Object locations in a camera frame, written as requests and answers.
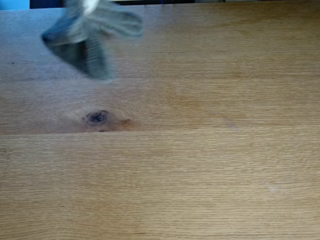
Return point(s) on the dark blue background object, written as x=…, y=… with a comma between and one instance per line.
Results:
x=45, y=3

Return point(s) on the grey terry cloth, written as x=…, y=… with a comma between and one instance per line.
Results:
x=75, y=35

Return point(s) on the light blue background object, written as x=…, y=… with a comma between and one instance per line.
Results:
x=13, y=3

